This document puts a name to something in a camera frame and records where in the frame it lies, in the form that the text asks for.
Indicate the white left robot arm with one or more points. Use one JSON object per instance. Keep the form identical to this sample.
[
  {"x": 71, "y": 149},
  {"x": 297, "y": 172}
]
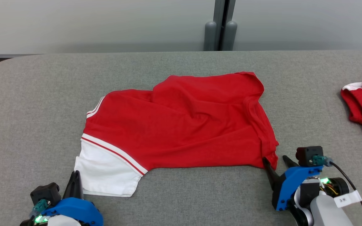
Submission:
[{"x": 61, "y": 222}]

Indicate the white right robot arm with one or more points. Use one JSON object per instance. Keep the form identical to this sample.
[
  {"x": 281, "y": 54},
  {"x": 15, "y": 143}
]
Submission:
[{"x": 325, "y": 213}]

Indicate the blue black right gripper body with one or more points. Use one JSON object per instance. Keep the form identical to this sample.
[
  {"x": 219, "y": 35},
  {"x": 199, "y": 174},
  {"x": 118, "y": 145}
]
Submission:
[{"x": 289, "y": 185}]

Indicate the teal right camera connector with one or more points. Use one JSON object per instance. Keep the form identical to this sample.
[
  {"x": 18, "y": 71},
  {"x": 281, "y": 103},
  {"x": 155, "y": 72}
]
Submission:
[{"x": 318, "y": 160}]

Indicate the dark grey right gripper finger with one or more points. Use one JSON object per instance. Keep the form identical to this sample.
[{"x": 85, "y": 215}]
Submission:
[
  {"x": 290, "y": 164},
  {"x": 272, "y": 177}
]

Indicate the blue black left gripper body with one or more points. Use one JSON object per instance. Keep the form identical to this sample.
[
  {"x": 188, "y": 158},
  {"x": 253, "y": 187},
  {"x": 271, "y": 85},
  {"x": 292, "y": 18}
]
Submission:
[{"x": 80, "y": 210}]

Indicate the grey metal partition post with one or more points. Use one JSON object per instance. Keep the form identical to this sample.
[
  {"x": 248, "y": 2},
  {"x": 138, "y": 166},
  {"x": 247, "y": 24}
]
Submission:
[{"x": 211, "y": 34}]

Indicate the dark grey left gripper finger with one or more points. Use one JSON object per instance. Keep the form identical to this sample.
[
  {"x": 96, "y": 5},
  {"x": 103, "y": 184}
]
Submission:
[{"x": 74, "y": 188}]

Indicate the white paper label tag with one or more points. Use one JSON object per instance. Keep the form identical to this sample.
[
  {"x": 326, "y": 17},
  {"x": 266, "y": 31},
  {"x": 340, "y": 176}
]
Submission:
[{"x": 346, "y": 199}]

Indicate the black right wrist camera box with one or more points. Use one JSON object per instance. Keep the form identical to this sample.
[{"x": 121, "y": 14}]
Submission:
[{"x": 305, "y": 155}]

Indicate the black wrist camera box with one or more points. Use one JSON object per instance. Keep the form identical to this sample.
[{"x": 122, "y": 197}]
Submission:
[
  {"x": 44, "y": 191},
  {"x": 305, "y": 155}
]

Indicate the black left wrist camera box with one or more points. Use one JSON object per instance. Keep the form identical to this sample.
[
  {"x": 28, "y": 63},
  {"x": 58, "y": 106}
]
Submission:
[{"x": 44, "y": 191}]

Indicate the red jersey with white trim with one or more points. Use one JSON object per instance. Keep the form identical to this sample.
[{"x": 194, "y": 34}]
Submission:
[{"x": 184, "y": 125}]

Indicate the teal camera connector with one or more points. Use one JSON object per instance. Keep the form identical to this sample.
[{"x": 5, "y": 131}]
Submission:
[
  {"x": 40, "y": 207},
  {"x": 318, "y": 160}
]

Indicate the grey wall base rail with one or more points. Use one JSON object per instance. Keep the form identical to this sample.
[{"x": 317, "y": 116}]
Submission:
[{"x": 5, "y": 56}]

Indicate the teal left camera connector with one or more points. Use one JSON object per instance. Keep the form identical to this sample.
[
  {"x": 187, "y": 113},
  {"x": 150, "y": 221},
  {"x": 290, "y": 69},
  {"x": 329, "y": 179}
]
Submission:
[{"x": 40, "y": 207}]

